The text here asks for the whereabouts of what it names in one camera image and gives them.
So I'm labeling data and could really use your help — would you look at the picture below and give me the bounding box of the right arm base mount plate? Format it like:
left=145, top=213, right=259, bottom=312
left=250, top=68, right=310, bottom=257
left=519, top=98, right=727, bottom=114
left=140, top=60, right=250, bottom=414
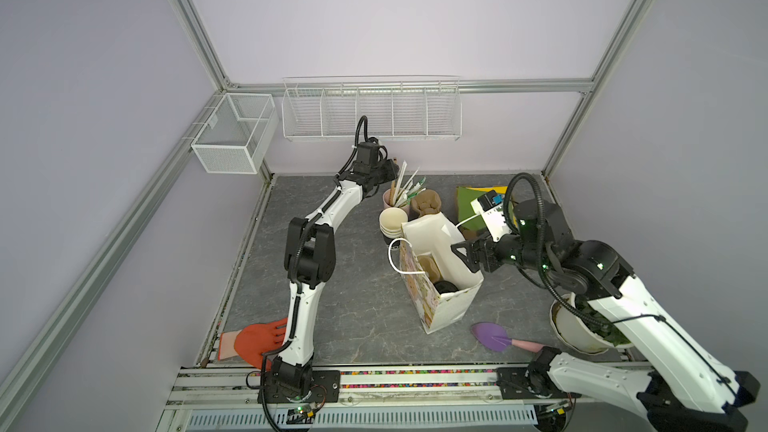
left=496, top=366, right=582, bottom=400

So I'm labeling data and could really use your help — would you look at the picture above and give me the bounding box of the cartoon animal paper gift bag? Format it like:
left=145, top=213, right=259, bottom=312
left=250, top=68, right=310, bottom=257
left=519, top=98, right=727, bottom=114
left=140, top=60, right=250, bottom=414
left=388, top=213, right=484, bottom=334

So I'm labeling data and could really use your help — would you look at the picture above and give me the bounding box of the black plastic cup lid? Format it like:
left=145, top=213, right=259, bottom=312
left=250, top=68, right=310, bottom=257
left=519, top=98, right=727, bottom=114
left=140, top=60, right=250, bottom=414
left=433, top=280, right=459, bottom=295

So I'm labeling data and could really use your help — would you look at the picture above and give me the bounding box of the wooden stir sticks bundle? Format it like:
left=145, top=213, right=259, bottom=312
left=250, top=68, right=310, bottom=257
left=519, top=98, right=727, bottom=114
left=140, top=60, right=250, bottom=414
left=391, top=162, right=423, bottom=197

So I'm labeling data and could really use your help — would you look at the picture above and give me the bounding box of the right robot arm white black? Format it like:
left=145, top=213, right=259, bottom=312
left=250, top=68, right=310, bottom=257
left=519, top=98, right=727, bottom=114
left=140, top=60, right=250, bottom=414
left=451, top=172, right=760, bottom=431

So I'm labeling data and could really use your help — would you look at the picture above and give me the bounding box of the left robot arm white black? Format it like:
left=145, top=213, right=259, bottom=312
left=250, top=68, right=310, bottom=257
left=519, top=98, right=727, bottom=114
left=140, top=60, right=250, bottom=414
left=260, top=115, right=398, bottom=402

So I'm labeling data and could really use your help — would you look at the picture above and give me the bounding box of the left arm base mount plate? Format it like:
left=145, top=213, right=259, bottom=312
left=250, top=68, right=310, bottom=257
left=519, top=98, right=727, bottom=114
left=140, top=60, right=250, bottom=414
left=258, top=369, right=341, bottom=404

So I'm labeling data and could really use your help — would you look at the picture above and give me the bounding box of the brown pulp cup carrier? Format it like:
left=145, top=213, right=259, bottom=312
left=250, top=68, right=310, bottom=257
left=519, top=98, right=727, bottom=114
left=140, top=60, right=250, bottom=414
left=417, top=254, right=442, bottom=283

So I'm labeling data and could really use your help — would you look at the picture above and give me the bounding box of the stack of paper coffee cups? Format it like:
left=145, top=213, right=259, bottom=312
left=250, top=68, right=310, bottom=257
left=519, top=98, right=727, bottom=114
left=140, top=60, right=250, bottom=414
left=379, top=207, right=409, bottom=245

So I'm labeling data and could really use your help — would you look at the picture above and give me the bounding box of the small white mesh basket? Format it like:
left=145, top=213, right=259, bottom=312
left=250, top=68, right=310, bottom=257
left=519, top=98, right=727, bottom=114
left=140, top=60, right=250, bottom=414
left=192, top=93, right=279, bottom=175

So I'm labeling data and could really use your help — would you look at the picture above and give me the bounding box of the purple pink garden trowel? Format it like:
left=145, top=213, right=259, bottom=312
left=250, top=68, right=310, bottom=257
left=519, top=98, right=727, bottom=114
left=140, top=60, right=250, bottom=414
left=470, top=322, right=545, bottom=353

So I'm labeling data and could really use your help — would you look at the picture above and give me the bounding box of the pink utensil holder cup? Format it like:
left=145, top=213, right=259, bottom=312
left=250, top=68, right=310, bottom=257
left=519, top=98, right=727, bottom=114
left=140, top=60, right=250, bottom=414
left=382, top=188, right=411, bottom=214

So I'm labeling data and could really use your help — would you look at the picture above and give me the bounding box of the red rubber glove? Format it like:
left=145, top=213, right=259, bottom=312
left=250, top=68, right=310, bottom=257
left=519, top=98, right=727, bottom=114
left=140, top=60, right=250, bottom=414
left=217, top=318, right=288, bottom=369

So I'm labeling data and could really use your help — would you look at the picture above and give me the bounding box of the potted green plant white pot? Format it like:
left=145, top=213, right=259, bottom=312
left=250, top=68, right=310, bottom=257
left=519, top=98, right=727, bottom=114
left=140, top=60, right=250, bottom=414
left=549, top=300, right=633, bottom=356

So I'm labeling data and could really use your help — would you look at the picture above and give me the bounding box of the stack of pulp cup carriers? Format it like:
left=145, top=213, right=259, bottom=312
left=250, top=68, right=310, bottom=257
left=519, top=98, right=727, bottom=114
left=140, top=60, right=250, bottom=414
left=411, top=189, right=442, bottom=218

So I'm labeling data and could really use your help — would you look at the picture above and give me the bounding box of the long white wire shelf basket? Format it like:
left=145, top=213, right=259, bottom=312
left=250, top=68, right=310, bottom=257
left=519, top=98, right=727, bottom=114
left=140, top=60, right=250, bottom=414
left=282, top=75, right=463, bottom=141

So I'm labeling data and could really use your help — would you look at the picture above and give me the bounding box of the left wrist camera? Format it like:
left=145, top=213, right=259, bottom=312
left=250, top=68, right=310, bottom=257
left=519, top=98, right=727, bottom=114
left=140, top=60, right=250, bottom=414
left=357, top=137, right=386, bottom=165

